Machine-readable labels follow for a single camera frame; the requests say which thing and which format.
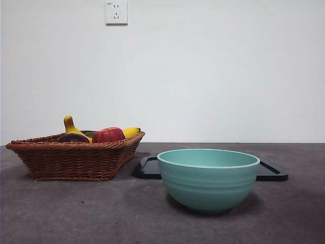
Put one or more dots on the teal ribbed bowl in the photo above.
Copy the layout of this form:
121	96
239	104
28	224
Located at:
208	188

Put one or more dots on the dark purple plum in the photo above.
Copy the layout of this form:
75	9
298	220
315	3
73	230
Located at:
73	138

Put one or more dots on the black rectangular tray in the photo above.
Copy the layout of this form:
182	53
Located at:
146	172

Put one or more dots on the red apple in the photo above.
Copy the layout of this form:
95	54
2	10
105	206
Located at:
109	134

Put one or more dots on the green fruit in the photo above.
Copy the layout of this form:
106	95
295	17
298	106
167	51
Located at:
89	134

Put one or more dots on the yellow banana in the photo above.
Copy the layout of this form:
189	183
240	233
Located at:
69	125

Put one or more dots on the brown wicker basket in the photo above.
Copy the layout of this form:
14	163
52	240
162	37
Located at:
71	160

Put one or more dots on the white wall socket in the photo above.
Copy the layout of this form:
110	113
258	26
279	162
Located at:
116	12

